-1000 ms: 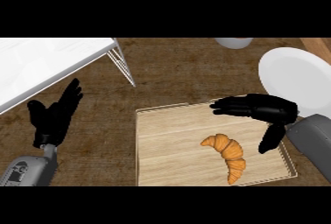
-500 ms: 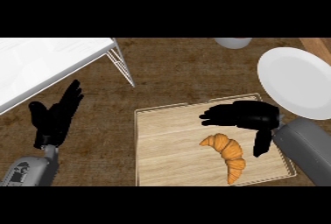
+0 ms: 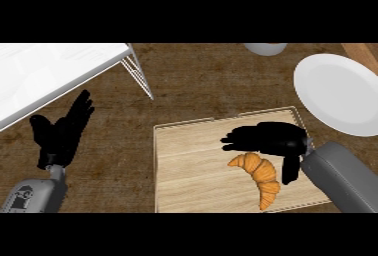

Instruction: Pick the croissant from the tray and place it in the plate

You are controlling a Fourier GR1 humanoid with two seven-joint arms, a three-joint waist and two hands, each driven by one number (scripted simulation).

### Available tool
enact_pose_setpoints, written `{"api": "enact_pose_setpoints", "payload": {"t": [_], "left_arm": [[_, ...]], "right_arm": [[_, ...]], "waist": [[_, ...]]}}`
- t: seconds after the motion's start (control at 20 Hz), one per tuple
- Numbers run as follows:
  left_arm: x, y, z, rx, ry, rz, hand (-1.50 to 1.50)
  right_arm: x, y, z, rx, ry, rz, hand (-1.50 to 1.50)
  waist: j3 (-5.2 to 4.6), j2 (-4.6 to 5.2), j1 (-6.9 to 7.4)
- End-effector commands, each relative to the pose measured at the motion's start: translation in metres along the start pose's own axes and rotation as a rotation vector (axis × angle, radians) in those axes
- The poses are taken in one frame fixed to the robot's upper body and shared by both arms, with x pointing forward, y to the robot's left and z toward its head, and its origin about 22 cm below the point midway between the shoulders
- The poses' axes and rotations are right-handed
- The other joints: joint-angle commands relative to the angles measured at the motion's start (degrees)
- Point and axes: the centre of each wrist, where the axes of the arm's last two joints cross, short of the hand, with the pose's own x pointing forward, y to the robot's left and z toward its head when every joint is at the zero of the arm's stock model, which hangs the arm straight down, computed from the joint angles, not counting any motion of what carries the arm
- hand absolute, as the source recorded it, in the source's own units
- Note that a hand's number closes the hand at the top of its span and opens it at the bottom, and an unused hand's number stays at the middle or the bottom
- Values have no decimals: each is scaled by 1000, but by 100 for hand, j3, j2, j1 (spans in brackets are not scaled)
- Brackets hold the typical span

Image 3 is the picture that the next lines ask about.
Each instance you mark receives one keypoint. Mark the white cup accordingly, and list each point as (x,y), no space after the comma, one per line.
(266,48)

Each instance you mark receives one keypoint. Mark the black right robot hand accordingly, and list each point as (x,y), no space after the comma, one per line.
(275,138)

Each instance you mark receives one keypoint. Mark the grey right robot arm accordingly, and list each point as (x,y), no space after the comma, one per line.
(345,180)

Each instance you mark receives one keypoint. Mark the brown wooden board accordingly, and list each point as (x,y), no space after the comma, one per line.
(364,55)

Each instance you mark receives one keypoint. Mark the white round plate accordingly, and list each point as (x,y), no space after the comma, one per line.
(340,93)

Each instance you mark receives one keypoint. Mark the golden croissant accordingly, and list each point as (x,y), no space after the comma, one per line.
(260,176)

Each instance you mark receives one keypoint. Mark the pale wooden tray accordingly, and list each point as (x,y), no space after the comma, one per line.
(207,173)

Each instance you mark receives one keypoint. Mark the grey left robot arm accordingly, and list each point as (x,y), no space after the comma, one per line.
(40,191)

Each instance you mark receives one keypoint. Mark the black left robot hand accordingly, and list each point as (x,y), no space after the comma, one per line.
(61,136)

